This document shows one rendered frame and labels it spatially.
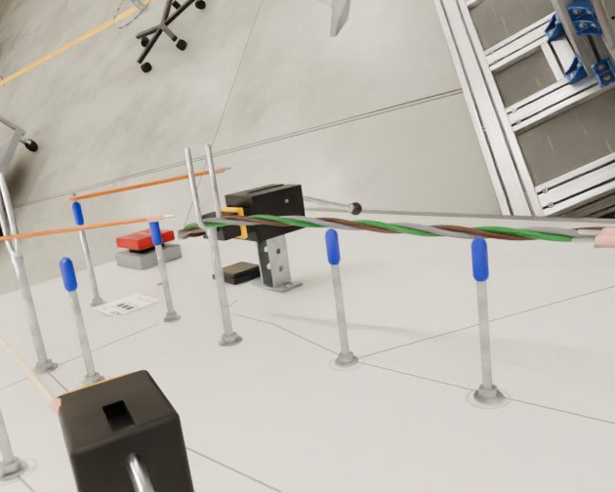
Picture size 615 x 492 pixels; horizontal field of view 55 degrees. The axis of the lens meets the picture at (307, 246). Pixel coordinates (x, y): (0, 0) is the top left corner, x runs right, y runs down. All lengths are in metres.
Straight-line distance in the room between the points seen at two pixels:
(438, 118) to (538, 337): 1.77
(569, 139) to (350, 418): 1.35
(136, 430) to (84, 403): 0.03
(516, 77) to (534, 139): 0.23
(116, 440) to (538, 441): 0.19
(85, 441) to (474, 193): 1.75
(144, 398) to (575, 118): 1.51
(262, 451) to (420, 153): 1.83
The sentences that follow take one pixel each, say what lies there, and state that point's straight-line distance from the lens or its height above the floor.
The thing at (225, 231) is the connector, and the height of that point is 1.17.
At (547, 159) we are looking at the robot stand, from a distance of 1.60.
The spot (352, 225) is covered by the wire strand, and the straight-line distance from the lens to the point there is 0.35.
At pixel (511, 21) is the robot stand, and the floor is 0.21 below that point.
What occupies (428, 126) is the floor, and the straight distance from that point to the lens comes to 2.14.
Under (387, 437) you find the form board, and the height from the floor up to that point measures 1.20.
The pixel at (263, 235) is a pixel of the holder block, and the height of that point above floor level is 1.14.
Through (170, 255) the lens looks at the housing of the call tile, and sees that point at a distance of 0.71.
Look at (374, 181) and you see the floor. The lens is 2.12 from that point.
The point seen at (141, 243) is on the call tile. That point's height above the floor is 1.12.
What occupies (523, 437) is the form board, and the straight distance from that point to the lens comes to 0.30.
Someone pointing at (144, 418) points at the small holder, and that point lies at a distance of 0.20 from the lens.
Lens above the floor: 1.46
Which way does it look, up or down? 43 degrees down
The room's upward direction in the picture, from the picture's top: 53 degrees counter-clockwise
